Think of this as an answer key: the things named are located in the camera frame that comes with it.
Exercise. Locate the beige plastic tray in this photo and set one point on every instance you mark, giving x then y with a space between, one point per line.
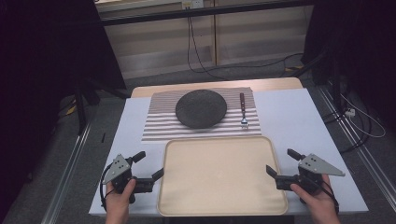
221 177

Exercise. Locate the person's right hand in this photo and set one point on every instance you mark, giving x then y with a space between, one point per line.
316 199

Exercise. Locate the white wall socket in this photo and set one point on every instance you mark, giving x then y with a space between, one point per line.
193 3

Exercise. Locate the black metal crossbar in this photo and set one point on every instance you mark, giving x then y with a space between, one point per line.
202 12

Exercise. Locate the small black floor object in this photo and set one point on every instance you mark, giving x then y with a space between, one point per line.
103 138

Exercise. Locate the black curtain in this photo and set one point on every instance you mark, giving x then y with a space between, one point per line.
40 77
358 40

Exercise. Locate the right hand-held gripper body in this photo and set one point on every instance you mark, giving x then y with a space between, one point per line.
311 174

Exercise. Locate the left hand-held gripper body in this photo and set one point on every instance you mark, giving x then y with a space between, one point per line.
122 174

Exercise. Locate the person's left hand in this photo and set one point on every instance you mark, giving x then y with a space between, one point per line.
120 199

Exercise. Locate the dark grey round plate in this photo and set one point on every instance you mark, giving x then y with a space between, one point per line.
200 109

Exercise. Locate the striped placemat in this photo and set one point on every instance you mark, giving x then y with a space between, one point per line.
162 124

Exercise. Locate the metal floor rail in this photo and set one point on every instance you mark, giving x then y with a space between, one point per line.
358 146
67 177

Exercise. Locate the black metal stand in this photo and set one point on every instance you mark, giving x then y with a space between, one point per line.
334 81

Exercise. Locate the black tripod stand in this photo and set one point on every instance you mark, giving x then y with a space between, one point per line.
81 102

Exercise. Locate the white power adapter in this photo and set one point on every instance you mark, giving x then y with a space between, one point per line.
350 112

